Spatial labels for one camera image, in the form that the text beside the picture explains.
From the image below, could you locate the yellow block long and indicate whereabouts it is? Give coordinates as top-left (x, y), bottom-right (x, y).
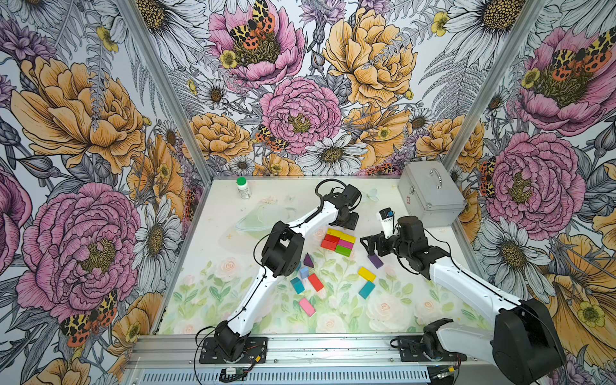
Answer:
top-left (327, 228), bottom-right (343, 238)

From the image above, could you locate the red block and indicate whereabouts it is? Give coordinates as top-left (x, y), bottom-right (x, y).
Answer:
top-left (308, 274), bottom-right (324, 292)
top-left (323, 234), bottom-right (340, 245)
top-left (321, 240), bottom-right (338, 251)

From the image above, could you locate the magenta block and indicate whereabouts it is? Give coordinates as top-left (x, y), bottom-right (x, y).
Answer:
top-left (338, 239), bottom-right (354, 250)

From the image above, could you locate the green block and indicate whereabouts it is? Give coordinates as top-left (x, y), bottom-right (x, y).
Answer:
top-left (335, 245), bottom-right (351, 258)

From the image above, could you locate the purple triangle block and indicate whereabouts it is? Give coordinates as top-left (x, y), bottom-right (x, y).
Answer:
top-left (303, 253), bottom-right (314, 268)

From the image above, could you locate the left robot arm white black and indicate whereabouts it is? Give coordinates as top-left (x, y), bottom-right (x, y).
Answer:
top-left (213, 178), bottom-right (362, 362)

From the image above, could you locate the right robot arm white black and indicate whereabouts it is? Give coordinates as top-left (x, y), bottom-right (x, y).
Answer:
top-left (360, 216), bottom-right (566, 384)

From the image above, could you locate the purple rectangular block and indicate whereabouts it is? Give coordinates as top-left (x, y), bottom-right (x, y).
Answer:
top-left (367, 254), bottom-right (383, 269)

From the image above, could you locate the teal block right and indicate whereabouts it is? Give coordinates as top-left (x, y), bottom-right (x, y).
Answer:
top-left (359, 281), bottom-right (375, 299)

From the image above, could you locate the teal block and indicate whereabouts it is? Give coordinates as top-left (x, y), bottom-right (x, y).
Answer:
top-left (290, 278), bottom-right (305, 295)
top-left (359, 281), bottom-right (375, 299)

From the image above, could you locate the silver metal first-aid case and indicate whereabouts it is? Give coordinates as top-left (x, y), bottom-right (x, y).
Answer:
top-left (398, 160), bottom-right (466, 228)

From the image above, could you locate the teal block left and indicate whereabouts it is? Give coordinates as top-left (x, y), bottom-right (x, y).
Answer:
top-left (290, 278), bottom-right (305, 295)

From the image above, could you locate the pink block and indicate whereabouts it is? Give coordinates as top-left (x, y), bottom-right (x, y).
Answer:
top-left (298, 298), bottom-right (316, 317)

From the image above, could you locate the white bottle green cap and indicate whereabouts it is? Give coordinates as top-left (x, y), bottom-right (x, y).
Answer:
top-left (236, 176), bottom-right (251, 199)

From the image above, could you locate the small circuit board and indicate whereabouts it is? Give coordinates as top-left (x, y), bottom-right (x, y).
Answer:
top-left (218, 367), bottom-right (245, 383)

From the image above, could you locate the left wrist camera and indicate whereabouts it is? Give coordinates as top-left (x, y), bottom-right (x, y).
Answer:
top-left (338, 184), bottom-right (362, 211)

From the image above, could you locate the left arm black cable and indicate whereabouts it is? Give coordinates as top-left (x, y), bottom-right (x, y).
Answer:
top-left (314, 178), bottom-right (347, 213)

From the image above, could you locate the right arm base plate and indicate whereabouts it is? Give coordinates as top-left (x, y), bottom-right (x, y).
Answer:
top-left (390, 335), bottom-right (468, 363)

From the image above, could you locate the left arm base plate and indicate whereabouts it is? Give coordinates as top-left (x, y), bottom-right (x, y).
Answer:
top-left (197, 336), bottom-right (269, 364)

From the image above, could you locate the aluminium front rail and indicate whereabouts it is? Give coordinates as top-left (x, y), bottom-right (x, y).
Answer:
top-left (122, 334), bottom-right (508, 384)

